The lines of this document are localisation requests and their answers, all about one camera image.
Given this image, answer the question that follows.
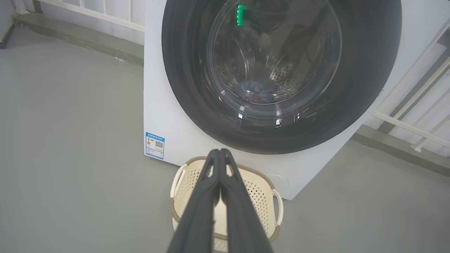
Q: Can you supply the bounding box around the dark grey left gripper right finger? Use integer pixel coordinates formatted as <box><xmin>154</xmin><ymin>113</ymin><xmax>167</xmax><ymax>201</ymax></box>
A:
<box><xmin>220</xmin><ymin>149</ymin><xmax>274</xmax><ymax>253</ymax></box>

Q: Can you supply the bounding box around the blue energy label sticker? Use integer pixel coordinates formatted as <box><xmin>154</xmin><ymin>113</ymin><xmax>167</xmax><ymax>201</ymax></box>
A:
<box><xmin>145</xmin><ymin>132</ymin><xmax>165</xmax><ymax>160</ymax></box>

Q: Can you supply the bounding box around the blue patterned garment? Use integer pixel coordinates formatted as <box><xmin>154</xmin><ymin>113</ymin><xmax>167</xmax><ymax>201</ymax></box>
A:
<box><xmin>243</xmin><ymin>80</ymin><xmax>278</xmax><ymax>104</ymax></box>

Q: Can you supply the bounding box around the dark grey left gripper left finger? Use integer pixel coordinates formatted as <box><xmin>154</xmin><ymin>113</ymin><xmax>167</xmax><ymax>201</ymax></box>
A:
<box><xmin>167</xmin><ymin>149</ymin><xmax>222</xmax><ymax>253</ymax></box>

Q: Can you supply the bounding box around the stainless steel washing machine drum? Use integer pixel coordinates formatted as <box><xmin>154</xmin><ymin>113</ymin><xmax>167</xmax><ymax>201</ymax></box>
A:
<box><xmin>207</xmin><ymin>0</ymin><xmax>342</xmax><ymax>106</ymax></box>

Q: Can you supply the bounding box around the white front-load washing machine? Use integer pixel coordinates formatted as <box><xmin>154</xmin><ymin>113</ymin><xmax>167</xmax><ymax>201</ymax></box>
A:
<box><xmin>143</xmin><ymin>0</ymin><xmax>450</xmax><ymax>201</ymax></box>

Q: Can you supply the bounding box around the round white filter cover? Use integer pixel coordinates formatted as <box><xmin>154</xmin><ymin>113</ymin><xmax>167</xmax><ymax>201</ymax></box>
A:
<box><xmin>267</xmin><ymin>175</ymin><xmax>289</xmax><ymax>192</ymax></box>

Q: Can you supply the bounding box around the cream perforated laundry basket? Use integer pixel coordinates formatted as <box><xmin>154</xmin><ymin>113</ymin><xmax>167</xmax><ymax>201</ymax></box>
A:
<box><xmin>169</xmin><ymin>156</ymin><xmax>284</xmax><ymax>252</ymax></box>

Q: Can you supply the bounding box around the round black washer door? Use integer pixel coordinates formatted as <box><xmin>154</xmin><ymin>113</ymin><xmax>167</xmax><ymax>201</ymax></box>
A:
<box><xmin>162</xmin><ymin>0</ymin><xmax>402</xmax><ymax>155</ymax></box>

